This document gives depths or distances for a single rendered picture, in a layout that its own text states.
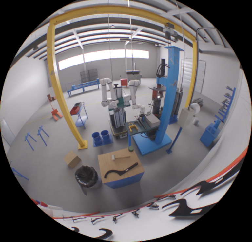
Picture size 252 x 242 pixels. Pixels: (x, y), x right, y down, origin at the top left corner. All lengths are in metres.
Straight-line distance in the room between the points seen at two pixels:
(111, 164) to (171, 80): 1.95
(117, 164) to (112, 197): 1.14
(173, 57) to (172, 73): 0.33
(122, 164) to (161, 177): 1.35
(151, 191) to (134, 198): 0.44
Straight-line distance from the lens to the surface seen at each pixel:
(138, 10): 3.01
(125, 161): 1.54
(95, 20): 6.05
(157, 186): 2.45
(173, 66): 1.77
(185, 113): 1.87
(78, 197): 2.72
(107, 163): 1.57
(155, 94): 2.10
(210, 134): 3.68
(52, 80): 2.33
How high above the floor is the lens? 2.34
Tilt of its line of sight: 34 degrees down
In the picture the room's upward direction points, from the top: 3 degrees counter-clockwise
